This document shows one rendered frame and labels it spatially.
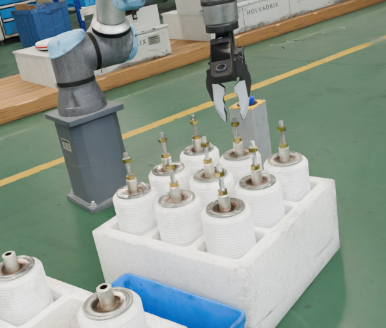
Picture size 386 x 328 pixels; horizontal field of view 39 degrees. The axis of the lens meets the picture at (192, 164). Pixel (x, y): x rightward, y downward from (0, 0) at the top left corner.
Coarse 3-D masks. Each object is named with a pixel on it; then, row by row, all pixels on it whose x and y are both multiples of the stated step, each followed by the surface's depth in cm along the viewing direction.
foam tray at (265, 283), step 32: (320, 192) 119; (288, 224) 108; (320, 224) 120; (128, 256) 115; (160, 256) 108; (192, 256) 103; (256, 256) 100; (288, 256) 109; (320, 256) 121; (192, 288) 106; (224, 288) 101; (256, 288) 100; (288, 288) 111; (256, 320) 102
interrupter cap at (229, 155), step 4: (232, 148) 130; (244, 148) 129; (228, 152) 129; (232, 152) 128; (244, 152) 128; (248, 152) 127; (224, 156) 127; (228, 156) 126; (232, 156) 127; (236, 156) 126; (240, 156) 126; (244, 156) 125; (248, 156) 124; (228, 160) 125; (232, 160) 124; (236, 160) 124; (240, 160) 124
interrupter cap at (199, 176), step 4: (224, 168) 120; (196, 172) 120; (200, 172) 120; (196, 176) 119; (200, 176) 118; (204, 176) 119; (224, 176) 116; (196, 180) 117; (200, 180) 116; (204, 180) 116; (208, 180) 115; (212, 180) 115; (216, 180) 115
